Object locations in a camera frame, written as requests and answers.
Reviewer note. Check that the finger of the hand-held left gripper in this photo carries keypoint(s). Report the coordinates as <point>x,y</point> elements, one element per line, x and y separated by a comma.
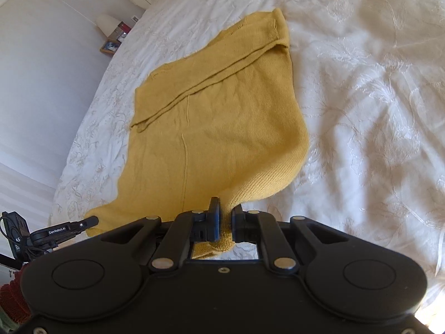
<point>87,223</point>

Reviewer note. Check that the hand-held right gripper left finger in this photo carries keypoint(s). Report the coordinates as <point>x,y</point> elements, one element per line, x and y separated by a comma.
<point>215,222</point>

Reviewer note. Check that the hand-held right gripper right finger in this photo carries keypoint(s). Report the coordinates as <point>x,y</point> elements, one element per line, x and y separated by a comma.
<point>237,222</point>

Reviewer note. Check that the yellow knit sweater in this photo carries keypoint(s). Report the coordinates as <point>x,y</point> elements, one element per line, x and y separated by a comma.
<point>222,121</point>

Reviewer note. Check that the person's left forearm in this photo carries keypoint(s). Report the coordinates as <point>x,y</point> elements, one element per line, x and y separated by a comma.
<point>12,292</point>

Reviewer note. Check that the white embroidered bedspread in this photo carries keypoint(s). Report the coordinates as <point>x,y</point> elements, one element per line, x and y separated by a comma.
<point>365,111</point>

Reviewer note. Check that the red bottle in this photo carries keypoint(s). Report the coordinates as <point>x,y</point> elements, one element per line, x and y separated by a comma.
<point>124,28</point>

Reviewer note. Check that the white shade table lamp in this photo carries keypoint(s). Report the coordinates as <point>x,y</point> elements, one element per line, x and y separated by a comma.
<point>107,25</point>

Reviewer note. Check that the wooden photo frame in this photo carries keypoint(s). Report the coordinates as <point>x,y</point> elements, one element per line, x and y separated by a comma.
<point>110,47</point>

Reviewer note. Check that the white wall socket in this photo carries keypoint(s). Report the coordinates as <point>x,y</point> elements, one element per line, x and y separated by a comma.
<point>135,17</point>

